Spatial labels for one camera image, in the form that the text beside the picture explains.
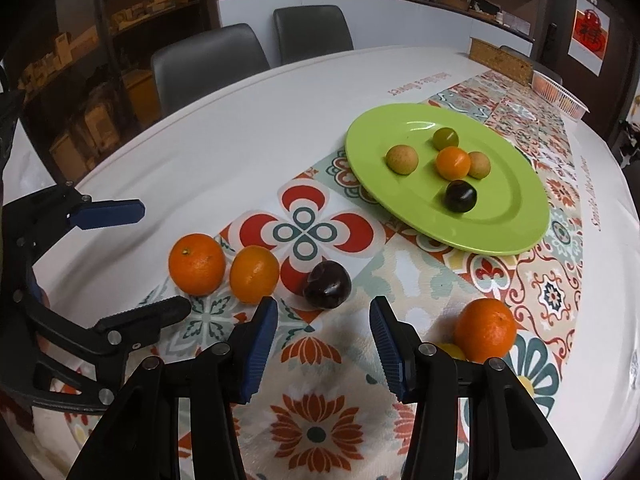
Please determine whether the green tomato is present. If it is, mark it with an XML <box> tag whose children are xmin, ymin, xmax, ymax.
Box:
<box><xmin>432</xmin><ymin>127</ymin><xmax>459</xmax><ymax>151</ymax></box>
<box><xmin>437</xmin><ymin>342</ymin><xmax>466</xmax><ymax>361</ymax></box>

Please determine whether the large orange mandarin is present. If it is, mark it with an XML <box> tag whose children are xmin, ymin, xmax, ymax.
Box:
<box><xmin>454</xmin><ymin>298</ymin><xmax>516</xmax><ymax>363</ymax></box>

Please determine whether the small orange kumquat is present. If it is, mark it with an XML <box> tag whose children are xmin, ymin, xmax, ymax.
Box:
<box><xmin>229</xmin><ymin>245</ymin><xmax>280</xmax><ymax>306</ymax></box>

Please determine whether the dark plum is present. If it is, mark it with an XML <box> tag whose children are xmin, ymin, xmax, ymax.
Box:
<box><xmin>444</xmin><ymin>180</ymin><xmax>477</xmax><ymax>214</ymax></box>
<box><xmin>303</xmin><ymin>260</ymin><xmax>352</xmax><ymax>310</ymax></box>

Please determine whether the tan longan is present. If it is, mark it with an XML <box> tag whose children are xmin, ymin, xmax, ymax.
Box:
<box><xmin>385</xmin><ymin>144</ymin><xmax>419</xmax><ymax>176</ymax></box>
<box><xmin>469</xmin><ymin>152</ymin><xmax>491</xmax><ymax>180</ymax></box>

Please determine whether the white tablecloth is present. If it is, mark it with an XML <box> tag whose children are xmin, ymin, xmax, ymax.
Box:
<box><xmin>36</xmin><ymin>48</ymin><xmax>639</xmax><ymax>479</ymax></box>

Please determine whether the near grey chair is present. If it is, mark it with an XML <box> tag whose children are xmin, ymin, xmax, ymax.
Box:
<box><xmin>151</xmin><ymin>23</ymin><xmax>270</xmax><ymax>117</ymax></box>

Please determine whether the grey chair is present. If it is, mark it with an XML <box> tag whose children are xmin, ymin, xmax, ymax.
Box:
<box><xmin>273</xmin><ymin>4</ymin><xmax>354</xmax><ymax>65</ymax></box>
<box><xmin>151</xmin><ymin>23</ymin><xmax>270</xmax><ymax>117</ymax></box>

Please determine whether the patterned table runner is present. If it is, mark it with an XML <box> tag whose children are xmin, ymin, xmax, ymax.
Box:
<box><xmin>0</xmin><ymin>68</ymin><xmax>586</xmax><ymax>480</ymax></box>

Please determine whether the green plate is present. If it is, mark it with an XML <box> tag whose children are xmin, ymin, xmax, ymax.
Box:
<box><xmin>345</xmin><ymin>103</ymin><xmax>550</xmax><ymax>256</ymax></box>

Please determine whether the far grey chair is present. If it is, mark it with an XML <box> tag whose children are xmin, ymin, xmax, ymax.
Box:
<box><xmin>273</xmin><ymin>4</ymin><xmax>354</xmax><ymax>65</ymax></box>

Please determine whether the clear plastic fruit container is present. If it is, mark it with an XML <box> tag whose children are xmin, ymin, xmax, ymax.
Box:
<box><xmin>532</xmin><ymin>70</ymin><xmax>589</xmax><ymax>122</ymax></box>

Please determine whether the red poster on door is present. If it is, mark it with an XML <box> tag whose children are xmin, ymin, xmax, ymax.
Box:
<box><xmin>567</xmin><ymin>0</ymin><xmax>610</xmax><ymax>76</ymax></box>

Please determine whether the dark wooden door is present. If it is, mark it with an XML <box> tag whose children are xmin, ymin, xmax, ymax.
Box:
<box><xmin>539</xmin><ymin>0</ymin><xmax>639</xmax><ymax>144</ymax></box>

